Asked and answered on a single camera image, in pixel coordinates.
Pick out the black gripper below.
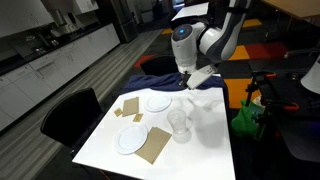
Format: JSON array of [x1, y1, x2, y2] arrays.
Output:
[[179, 64, 218, 90]]

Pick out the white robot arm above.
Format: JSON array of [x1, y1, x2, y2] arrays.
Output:
[[171, 0, 252, 89]]

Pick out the dark blue cloth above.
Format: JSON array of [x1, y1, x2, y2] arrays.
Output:
[[121, 73, 229, 100]]

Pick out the black chair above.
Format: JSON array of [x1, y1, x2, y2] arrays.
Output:
[[140, 55, 178, 76], [40, 88, 104, 157]]

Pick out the clear plastic cup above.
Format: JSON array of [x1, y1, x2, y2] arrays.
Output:
[[167, 108, 191, 144]]

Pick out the white plate far side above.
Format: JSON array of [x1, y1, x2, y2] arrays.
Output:
[[144, 96, 172, 112]]

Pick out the black tripod with orange clamps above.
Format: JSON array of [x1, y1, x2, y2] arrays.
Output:
[[245, 71, 299, 141]]

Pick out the green bag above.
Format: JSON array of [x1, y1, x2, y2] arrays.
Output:
[[231, 100, 264, 137]]

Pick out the small brown cardboard square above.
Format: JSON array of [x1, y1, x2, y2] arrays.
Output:
[[133, 114, 143, 122]]

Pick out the large brown cardboard napkin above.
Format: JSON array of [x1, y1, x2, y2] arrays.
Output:
[[135, 127, 171, 164]]

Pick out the small brown cardboard piece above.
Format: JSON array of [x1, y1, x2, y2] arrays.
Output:
[[114, 108, 123, 117]]

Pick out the white plate near cup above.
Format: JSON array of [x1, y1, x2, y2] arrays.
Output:
[[114, 124, 148, 155]]

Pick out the stainless steel refrigerator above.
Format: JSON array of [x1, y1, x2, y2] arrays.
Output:
[[111, 0, 138, 43]]

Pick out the white kitchen counter cabinets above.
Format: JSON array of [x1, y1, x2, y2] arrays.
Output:
[[0, 24, 120, 130]]

